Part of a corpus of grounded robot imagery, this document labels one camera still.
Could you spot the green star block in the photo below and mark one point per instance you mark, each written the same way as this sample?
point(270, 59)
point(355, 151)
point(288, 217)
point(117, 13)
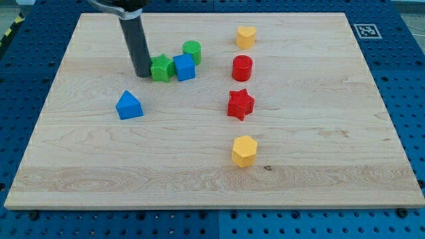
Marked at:
point(162, 68)

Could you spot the red star block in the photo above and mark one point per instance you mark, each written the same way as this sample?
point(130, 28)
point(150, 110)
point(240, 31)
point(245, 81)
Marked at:
point(240, 104)

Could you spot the red cylinder block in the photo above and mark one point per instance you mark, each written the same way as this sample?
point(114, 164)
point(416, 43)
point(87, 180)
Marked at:
point(242, 68)

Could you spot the yellow heart block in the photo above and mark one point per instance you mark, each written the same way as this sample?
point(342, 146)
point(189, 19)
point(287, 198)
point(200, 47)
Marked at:
point(245, 37)

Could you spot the blue cube block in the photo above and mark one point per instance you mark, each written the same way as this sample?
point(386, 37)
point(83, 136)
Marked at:
point(185, 67)

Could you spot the black bolt front right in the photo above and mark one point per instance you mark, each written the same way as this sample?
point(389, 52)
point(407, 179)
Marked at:
point(402, 212)

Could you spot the yellow hexagon block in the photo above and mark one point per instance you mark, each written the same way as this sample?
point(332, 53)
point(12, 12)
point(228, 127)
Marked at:
point(244, 151)

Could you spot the light wooden board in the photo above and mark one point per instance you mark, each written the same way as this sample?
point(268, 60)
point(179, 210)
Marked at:
point(325, 139)

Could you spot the black bolt front left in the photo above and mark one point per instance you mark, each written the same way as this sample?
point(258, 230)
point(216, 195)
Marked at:
point(33, 215)

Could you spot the green cylinder block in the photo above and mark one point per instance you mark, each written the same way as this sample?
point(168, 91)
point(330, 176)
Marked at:
point(193, 48)

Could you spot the white fiducial marker tag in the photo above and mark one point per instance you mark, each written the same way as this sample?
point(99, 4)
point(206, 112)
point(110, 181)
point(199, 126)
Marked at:
point(367, 31)

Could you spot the blue triangle block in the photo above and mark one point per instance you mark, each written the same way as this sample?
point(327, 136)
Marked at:
point(128, 106)

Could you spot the black bolt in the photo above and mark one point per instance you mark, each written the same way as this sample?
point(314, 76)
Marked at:
point(33, 215)
point(402, 212)

